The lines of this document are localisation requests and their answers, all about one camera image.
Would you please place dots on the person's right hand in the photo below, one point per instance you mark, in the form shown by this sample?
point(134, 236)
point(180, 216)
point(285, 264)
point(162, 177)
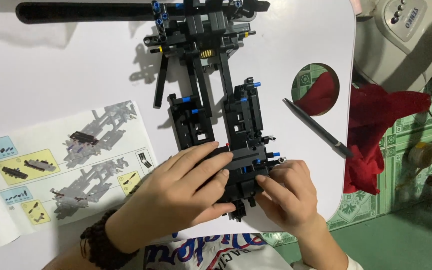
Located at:
point(294, 198)

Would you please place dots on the white printed shirt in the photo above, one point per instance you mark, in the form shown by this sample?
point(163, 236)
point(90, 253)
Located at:
point(216, 253)

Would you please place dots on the black brick chassis model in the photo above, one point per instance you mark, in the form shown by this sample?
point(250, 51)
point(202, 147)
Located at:
point(238, 112)

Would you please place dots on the beige tape roll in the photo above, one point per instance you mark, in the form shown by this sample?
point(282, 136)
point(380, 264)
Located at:
point(422, 154)

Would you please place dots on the person's left hand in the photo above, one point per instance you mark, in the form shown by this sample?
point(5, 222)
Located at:
point(163, 202)

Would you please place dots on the building instruction booklet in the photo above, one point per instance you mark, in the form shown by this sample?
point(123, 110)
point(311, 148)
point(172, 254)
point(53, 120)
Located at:
point(69, 168)

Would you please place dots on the long black flat bar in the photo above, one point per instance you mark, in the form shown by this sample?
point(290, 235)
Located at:
point(88, 12)

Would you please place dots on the white electric fan base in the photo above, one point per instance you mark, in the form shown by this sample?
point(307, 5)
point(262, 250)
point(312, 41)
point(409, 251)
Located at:
point(399, 41)

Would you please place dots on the red cloth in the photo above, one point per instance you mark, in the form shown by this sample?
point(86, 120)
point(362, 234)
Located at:
point(373, 123)

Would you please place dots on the black long brick beam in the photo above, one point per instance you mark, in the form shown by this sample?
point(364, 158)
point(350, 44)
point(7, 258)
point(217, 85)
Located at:
point(161, 80)

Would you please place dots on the grey pen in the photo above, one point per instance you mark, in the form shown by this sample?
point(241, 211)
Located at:
point(317, 127)

